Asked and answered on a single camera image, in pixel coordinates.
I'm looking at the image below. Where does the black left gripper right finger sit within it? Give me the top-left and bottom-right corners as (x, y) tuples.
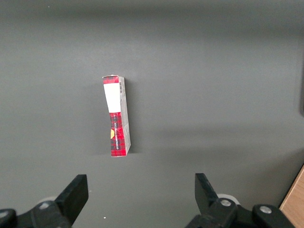
(184, 173), (253, 228)

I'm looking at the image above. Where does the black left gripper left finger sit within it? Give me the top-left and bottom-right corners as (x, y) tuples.
(16, 174), (89, 228)

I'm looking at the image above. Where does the red plaid cardboard box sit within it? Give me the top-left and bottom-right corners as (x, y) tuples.
(102, 75), (132, 158)

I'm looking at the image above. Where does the light wooden board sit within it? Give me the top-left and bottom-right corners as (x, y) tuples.
(279, 164), (304, 228)

